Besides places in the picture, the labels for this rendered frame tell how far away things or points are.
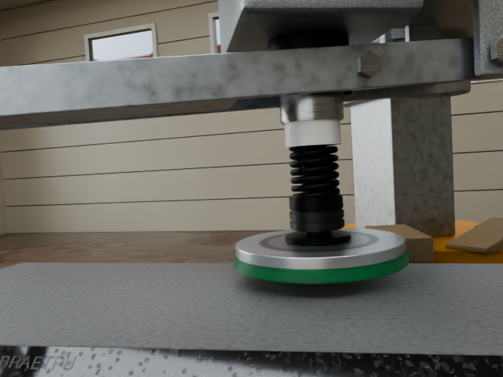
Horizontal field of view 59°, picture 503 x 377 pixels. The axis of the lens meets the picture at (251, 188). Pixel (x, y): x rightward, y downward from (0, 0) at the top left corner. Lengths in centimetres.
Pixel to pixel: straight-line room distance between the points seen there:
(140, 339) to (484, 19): 50
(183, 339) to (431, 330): 21
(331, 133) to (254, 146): 618
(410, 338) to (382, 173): 84
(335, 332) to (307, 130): 24
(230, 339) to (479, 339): 20
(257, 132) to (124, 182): 243
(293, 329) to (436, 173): 89
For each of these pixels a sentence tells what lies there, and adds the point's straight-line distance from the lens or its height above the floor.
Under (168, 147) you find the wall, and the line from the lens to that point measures 728.
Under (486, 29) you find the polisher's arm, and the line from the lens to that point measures 60.
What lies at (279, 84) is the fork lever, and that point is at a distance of 51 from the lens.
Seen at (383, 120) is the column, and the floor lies 109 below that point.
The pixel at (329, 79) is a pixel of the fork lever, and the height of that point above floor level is 109.
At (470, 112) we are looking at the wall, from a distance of 651.
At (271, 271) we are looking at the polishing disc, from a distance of 49.
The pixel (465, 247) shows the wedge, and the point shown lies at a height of 79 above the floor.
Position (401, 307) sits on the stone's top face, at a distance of 48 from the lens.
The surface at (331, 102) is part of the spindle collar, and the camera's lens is 55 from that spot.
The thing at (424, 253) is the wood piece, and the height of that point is 80.
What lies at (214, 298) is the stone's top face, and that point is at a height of 85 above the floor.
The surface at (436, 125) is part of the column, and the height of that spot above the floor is 107.
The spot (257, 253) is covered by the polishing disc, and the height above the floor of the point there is 90.
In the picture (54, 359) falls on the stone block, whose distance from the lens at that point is 45.
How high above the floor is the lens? 100
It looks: 3 degrees down
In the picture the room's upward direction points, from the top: 3 degrees counter-clockwise
